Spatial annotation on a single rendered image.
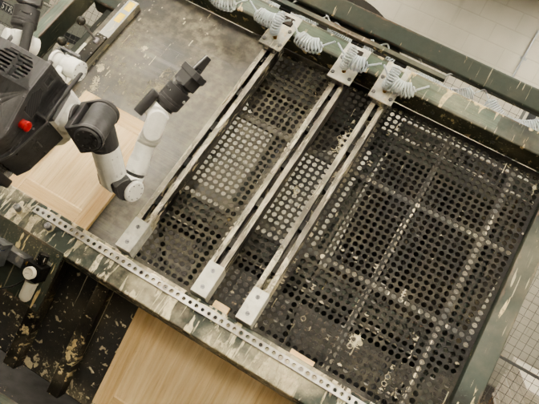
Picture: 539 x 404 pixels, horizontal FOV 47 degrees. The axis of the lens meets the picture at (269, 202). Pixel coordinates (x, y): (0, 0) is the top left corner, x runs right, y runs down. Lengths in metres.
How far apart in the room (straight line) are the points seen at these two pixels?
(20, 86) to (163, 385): 1.23
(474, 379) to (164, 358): 1.12
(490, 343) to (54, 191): 1.64
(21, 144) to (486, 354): 1.61
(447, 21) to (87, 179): 5.37
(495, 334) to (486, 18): 5.29
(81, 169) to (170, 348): 0.76
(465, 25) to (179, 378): 5.53
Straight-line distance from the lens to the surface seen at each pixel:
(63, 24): 2.91
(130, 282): 2.21
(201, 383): 2.43
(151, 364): 2.49
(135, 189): 2.11
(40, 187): 2.47
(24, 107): 1.90
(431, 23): 7.19
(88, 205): 2.38
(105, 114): 1.95
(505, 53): 7.12
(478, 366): 2.22
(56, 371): 2.65
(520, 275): 2.36
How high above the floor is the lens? 1.61
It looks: 8 degrees down
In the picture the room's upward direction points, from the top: 27 degrees clockwise
